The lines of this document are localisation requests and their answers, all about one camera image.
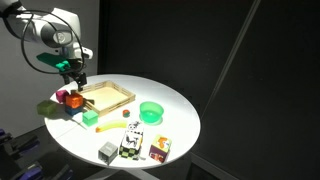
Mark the grey toy block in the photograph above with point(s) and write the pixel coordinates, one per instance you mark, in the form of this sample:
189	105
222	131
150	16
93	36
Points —
107	153

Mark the colourful soft picture cube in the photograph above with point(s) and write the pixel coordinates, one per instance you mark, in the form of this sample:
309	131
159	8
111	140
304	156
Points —
160	148

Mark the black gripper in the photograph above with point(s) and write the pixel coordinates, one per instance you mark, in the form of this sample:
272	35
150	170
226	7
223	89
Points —
74	68

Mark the pink toy block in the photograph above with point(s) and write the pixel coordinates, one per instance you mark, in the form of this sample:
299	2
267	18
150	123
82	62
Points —
62	96

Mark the lime green toy block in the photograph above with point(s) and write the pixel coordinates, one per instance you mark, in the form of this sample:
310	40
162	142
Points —
46	108

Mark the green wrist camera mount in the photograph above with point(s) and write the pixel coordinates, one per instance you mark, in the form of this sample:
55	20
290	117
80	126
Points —
50	60

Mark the small orange toy ball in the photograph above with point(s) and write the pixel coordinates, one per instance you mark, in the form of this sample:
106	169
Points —
126	113

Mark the wooden tray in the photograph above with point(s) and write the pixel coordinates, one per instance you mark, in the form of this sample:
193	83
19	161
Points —
106	96

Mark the purple black bar clamp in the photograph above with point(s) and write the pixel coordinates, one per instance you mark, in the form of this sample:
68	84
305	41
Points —
20	143
31	173

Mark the black white checkered soft cube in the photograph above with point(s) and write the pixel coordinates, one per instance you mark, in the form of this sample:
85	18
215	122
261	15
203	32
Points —
131	144

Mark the yellow toy banana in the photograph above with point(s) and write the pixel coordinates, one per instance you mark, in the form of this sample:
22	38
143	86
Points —
111	126

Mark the orange toy block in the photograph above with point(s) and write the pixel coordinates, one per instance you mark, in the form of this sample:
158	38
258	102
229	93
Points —
74	100

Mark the dark green toy block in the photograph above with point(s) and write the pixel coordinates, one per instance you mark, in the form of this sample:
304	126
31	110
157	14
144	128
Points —
90	118

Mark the green plastic bowl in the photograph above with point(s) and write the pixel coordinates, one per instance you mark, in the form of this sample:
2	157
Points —
151	112

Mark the white table pedestal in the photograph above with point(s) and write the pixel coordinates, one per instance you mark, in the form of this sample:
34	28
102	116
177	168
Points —
123	175

